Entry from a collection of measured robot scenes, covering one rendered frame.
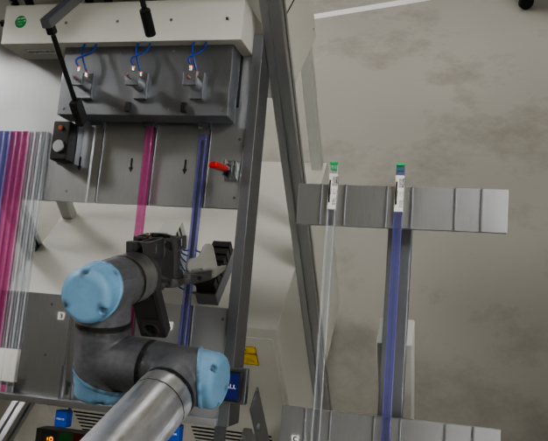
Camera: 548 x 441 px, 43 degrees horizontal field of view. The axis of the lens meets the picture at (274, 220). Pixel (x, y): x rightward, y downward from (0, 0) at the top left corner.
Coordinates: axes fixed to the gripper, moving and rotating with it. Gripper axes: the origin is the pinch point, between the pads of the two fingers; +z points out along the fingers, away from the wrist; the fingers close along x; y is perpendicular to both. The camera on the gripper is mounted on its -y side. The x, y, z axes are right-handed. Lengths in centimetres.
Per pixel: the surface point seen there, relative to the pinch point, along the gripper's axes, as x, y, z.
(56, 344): 25.4, -15.9, -1.3
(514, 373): -65, -44, 100
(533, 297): -73, -26, 128
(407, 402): -39.2, -23.5, 9.5
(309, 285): -13.1, -11.0, 46.5
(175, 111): 3.8, 27.8, 3.9
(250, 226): -10.1, 7.4, 6.2
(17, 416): 60, -48, 35
